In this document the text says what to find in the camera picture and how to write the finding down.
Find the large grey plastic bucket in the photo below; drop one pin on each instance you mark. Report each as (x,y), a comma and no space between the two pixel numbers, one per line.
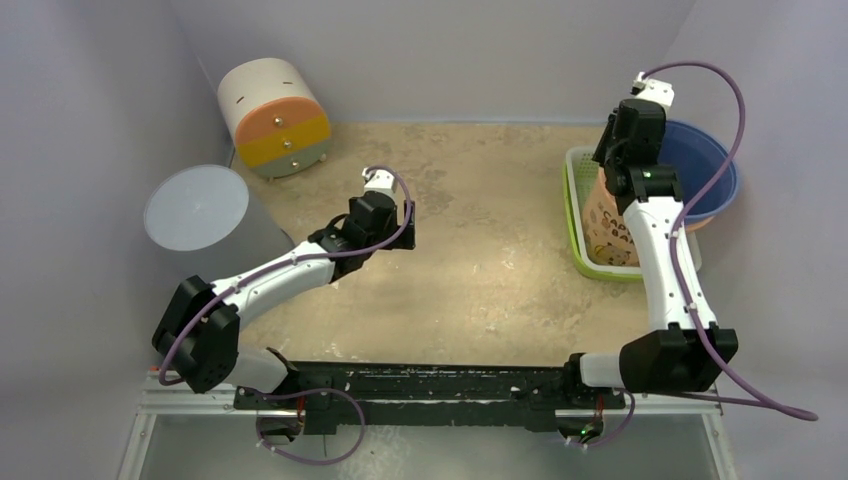
(206,221)

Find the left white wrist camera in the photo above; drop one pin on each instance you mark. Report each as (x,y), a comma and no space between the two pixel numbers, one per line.
(379,180)

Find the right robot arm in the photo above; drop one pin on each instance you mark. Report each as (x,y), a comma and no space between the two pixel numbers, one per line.
(685,350)

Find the orange capybara bucket blue rim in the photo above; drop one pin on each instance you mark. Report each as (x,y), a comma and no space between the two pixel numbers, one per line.
(702,172)

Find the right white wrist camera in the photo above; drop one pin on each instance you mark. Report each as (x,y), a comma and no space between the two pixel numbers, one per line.
(653,90)

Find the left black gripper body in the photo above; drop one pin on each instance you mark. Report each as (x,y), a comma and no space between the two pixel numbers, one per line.
(388,232)

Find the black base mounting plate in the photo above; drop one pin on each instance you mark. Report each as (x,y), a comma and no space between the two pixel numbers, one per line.
(333,394)

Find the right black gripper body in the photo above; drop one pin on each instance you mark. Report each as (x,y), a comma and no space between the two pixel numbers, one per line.
(614,134)

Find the white mini drawer cabinet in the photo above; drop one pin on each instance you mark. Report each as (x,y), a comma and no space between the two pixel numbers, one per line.
(277,125)

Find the aluminium frame rail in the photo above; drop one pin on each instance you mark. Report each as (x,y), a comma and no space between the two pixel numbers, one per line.
(178,434)

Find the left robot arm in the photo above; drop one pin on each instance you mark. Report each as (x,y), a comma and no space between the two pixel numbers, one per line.
(198,335)

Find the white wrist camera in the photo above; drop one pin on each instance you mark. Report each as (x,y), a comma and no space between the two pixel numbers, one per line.
(653,90)
(379,180)

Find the green white plastic basket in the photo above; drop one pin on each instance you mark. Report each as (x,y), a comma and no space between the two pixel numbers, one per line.
(643,243)

